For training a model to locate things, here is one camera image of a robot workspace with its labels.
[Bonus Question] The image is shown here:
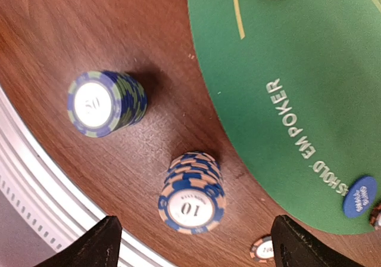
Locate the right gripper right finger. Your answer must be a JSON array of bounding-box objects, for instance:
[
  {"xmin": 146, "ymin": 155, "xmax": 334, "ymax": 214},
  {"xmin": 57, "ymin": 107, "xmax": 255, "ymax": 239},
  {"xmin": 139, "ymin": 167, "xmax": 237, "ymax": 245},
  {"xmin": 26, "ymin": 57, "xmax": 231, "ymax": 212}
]
[{"xmin": 271, "ymin": 215, "xmax": 360, "ymax": 267}]

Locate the blue green chip stack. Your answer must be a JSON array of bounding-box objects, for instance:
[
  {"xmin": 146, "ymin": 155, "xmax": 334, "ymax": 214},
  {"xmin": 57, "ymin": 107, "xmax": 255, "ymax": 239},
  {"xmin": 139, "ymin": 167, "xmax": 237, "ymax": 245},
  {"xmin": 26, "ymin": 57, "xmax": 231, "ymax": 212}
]
[{"xmin": 67, "ymin": 70, "xmax": 148, "ymax": 138}]

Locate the round green poker mat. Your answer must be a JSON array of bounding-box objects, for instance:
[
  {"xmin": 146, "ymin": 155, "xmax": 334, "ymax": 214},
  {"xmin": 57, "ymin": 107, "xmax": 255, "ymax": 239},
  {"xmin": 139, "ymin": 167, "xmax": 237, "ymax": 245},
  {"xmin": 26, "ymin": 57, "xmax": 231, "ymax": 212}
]
[{"xmin": 188, "ymin": 0, "xmax": 380, "ymax": 235}]

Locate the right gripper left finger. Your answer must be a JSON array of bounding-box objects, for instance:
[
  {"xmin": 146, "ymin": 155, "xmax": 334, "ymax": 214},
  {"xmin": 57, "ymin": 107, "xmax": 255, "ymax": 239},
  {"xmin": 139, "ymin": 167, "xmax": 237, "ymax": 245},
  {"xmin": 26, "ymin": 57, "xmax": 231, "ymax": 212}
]
[{"xmin": 36, "ymin": 216, "xmax": 122, "ymax": 267}]

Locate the aluminium front rail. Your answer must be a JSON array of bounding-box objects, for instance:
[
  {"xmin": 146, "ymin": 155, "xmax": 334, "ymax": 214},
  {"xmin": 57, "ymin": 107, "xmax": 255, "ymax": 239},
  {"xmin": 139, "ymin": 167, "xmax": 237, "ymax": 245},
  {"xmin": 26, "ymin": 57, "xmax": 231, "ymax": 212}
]
[{"xmin": 0, "ymin": 85, "xmax": 167, "ymax": 267}]

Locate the blue small blind button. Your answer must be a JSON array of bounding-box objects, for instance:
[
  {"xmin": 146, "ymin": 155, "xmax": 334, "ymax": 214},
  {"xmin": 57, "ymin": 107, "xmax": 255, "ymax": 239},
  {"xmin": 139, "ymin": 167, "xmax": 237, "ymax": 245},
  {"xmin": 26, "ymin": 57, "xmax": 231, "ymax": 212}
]
[{"xmin": 343, "ymin": 176, "xmax": 377, "ymax": 218}]

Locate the blue tan chip stack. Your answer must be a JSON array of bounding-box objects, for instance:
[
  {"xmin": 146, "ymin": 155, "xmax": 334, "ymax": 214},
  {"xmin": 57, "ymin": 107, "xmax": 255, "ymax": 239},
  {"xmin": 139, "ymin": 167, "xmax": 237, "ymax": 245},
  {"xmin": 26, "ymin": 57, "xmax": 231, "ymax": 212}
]
[{"xmin": 158, "ymin": 151, "xmax": 227, "ymax": 235}]

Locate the brown orange chip stack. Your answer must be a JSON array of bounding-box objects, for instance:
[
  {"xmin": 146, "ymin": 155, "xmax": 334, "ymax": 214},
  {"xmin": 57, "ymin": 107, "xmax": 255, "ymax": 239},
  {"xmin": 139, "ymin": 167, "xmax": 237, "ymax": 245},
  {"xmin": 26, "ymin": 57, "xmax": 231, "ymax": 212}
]
[{"xmin": 249, "ymin": 235, "xmax": 274, "ymax": 263}]

